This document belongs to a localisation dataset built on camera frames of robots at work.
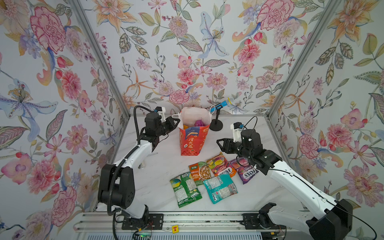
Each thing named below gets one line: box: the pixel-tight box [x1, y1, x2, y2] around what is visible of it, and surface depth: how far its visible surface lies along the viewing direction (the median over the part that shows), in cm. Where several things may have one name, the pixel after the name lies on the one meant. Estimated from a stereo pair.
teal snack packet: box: [203, 174, 238, 205], surface depth 84 cm
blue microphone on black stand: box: [209, 96, 234, 132], surface depth 106 cm
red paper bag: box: [178, 107, 212, 156], surface depth 94 cm
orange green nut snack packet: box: [188, 161, 212, 182], surface depth 92 cm
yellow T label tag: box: [171, 225, 179, 234], surface depth 72 cm
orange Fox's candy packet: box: [206, 152, 237, 177], surface depth 92 cm
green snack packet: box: [169, 172, 203, 209], surface depth 84 cm
